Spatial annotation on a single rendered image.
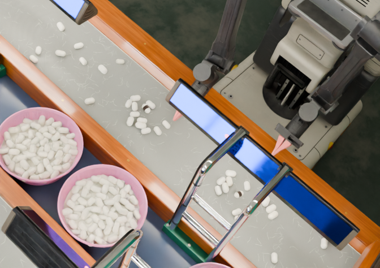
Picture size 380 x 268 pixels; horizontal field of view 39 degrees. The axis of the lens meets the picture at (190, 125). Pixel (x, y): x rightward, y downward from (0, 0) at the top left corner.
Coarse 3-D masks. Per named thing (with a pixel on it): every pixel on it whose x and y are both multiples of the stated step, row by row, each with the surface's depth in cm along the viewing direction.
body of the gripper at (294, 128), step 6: (294, 120) 169; (282, 126) 169; (288, 126) 169; (294, 126) 168; (300, 126) 168; (306, 126) 168; (288, 132) 168; (294, 132) 168; (300, 132) 168; (288, 138) 170; (294, 138) 168; (300, 144) 167
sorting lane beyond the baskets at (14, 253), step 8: (0, 200) 155; (0, 208) 154; (8, 208) 154; (0, 216) 152; (0, 224) 151; (0, 232) 150; (0, 240) 149; (8, 240) 149; (0, 248) 147; (8, 248) 148; (16, 248) 148; (0, 256) 146; (8, 256) 147; (16, 256) 147; (24, 256) 148; (0, 264) 145; (8, 264) 146; (16, 264) 146; (24, 264) 147; (32, 264) 147
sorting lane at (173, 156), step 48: (0, 0) 195; (48, 0) 201; (48, 48) 189; (96, 48) 194; (96, 96) 182; (144, 96) 187; (144, 144) 177; (192, 144) 181; (240, 240) 166; (288, 240) 170
